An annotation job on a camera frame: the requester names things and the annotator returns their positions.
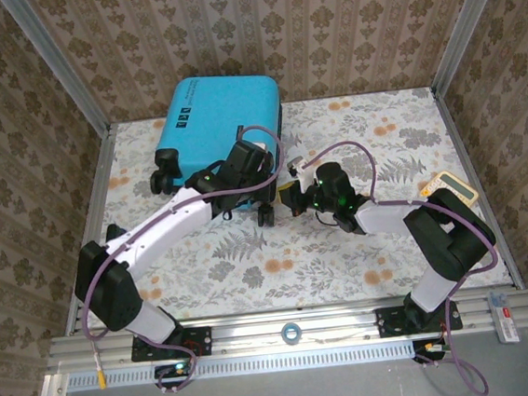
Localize blue hard-shell suitcase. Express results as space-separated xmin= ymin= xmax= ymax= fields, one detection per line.
xmin=140 ymin=68 xmax=294 ymax=239

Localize floral tablecloth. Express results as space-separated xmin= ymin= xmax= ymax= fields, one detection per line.
xmin=67 ymin=80 xmax=517 ymax=329

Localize yellow calculator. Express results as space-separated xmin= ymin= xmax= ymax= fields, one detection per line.
xmin=418 ymin=167 xmax=481 ymax=207

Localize blue tape roll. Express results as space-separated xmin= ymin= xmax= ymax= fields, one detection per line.
xmin=279 ymin=321 xmax=304 ymax=347

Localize black connector board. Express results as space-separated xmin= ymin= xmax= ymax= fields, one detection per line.
xmin=153 ymin=362 xmax=194 ymax=390
xmin=411 ymin=337 xmax=454 ymax=365

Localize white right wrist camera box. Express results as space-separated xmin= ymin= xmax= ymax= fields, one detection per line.
xmin=285 ymin=154 xmax=310 ymax=179

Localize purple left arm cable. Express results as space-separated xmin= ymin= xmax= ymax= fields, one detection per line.
xmin=62 ymin=121 xmax=306 ymax=396

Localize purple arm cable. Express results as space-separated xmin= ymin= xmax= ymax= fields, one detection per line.
xmin=300 ymin=127 xmax=513 ymax=396
xmin=62 ymin=121 xmax=306 ymax=396

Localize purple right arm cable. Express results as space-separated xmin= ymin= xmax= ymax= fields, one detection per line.
xmin=300 ymin=127 xmax=513 ymax=396

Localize aluminium mounting rail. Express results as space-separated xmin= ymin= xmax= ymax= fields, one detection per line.
xmin=43 ymin=289 xmax=528 ymax=376

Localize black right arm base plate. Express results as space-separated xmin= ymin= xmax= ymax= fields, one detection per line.
xmin=375 ymin=300 xmax=464 ymax=339

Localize slotted white cable duct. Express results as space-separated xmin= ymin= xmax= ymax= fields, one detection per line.
xmin=65 ymin=340 xmax=419 ymax=394

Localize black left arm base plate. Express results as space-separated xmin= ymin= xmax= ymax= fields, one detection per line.
xmin=129 ymin=325 xmax=214 ymax=364

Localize aluminium corner post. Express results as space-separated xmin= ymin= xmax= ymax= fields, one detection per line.
xmin=423 ymin=0 xmax=524 ymax=97
xmin=0 ymin=0 xmax=112 ymax=142

